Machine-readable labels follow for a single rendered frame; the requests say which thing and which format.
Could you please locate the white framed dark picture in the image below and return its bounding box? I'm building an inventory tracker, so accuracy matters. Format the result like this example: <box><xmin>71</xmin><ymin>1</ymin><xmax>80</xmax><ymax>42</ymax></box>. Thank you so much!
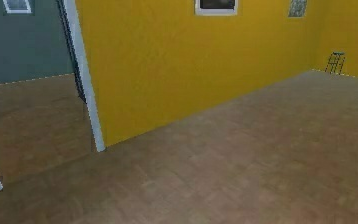
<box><xmin>194</xmin><ymin>0</ymin><xmax>239</xmax><ymax>17</ymax></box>

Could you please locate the black metal stool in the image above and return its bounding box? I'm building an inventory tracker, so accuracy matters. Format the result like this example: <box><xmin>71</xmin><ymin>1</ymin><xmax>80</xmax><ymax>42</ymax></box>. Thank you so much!
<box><xmin>324</xmin><ymin>51</ymin><xmax>347</xmax><ymax>76</ymax></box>

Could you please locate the grey patterned wall picture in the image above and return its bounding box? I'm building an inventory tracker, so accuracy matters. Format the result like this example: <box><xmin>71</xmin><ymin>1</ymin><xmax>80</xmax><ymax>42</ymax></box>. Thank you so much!
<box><xmin>288</xmin><ymin>0</ymin><xmax>309</xmax><ymax>18</ymax></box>

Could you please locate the white framed grey picture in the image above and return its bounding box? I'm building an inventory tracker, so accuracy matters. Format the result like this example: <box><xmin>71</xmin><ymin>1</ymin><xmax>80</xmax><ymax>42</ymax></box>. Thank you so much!
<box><xmin>2</xmin><ymin>0</ymin><xmax>33</xmax><ymax>15</ymax></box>

